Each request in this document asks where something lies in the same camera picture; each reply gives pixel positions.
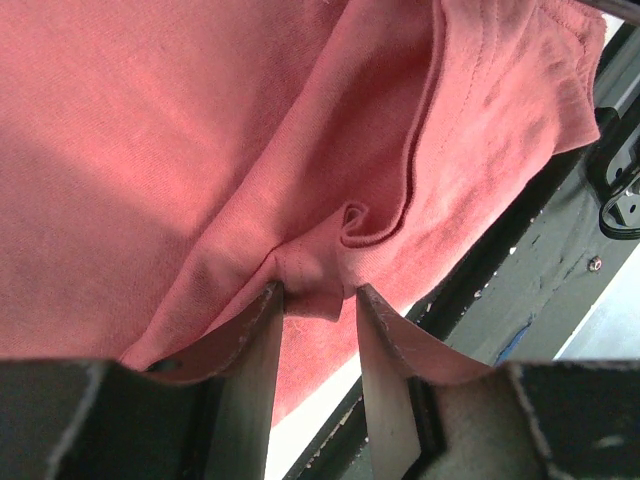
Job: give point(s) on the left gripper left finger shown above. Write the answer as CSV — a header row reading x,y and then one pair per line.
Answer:
x,y
202,413

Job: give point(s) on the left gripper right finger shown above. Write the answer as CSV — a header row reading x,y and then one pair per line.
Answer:
x,y
435,413

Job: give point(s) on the pink t shirt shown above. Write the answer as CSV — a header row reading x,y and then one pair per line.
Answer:
x,y
162,161

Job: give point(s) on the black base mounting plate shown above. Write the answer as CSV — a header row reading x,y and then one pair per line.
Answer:
x,y
549,282

